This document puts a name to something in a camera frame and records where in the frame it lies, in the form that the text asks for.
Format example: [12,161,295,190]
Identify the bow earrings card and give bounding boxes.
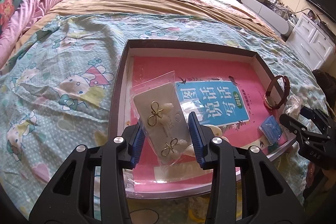
[130,71,192,170]

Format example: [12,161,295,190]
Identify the pink book blue label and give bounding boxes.
[132,56,293,197]

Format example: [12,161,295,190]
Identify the cream polka dot hair claw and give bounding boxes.
[188,123,231,158]

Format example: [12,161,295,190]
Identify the pink quilt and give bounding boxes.
[1,0,62,66]

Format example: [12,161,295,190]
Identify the brown leather strap watch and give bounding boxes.
[263,75,290,111]

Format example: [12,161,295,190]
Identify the dark cardboard tray box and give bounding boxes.
[109,40,295,199]

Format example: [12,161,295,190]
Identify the white drawer cabinet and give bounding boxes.
[286,14,335,71]

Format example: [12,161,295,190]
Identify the tan bed blanket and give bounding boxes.
[11,0,281,53]

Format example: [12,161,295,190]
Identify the hello kitty bed sheet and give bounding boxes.
[1,13,327,217]

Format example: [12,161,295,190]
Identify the blue item in plastic bag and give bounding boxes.
[259,115,282,144]

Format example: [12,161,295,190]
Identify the white low tv bench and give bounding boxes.
[237,0,293,41]

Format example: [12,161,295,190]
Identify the clear bag small jewelry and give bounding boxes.
[283,95,303,119]

